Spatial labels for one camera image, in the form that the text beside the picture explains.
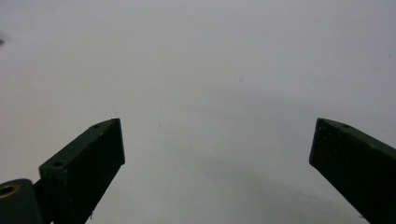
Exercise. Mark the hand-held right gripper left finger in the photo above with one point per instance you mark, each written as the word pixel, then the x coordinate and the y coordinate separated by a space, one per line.
pixel 84 168

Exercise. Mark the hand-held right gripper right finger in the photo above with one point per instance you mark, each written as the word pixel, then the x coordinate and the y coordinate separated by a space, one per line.
pixel 355 165

